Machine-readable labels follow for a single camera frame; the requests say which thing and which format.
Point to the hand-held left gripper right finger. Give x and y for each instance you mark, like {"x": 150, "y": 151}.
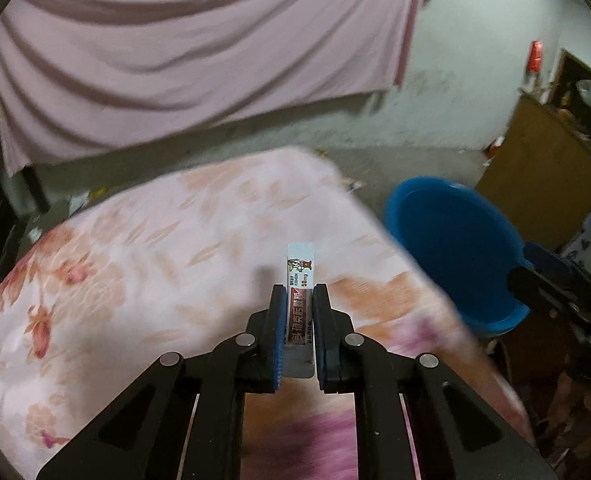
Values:
{"x": 321, "y": 345}

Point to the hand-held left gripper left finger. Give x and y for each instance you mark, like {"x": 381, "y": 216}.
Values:
{"x": 277, "y": 345}

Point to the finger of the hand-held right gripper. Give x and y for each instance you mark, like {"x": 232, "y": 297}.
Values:
{"x": 548, "y": 257}
{"x": 528, "y": 280}

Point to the small medicine box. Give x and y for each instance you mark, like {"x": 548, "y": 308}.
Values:
{"x": 300, "y": 270}

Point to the blue plastic bucket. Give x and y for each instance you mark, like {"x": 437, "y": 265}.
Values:
{"x": 450, "y": 250}

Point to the wooden cabinet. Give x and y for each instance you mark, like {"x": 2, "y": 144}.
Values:
{"x": 540, "y": 175}

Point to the floral blanket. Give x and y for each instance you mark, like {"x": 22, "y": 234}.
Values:
{"x": 150, "y": 260}

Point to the red hanging bag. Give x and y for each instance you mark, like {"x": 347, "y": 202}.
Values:
{"x": 535, "y": 57}

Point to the white crumpled wrapper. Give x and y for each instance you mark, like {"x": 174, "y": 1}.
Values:
{"x": 77, "y": 202}

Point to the dark table leg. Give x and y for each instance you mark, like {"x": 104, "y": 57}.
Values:
{"x": 35, "y": 187}

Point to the dark wooden frame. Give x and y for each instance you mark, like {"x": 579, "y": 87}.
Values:
{"x": 568, "y": 75}

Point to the pink wall cloth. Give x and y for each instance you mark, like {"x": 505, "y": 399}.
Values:
{"x": 185, "y": 60}

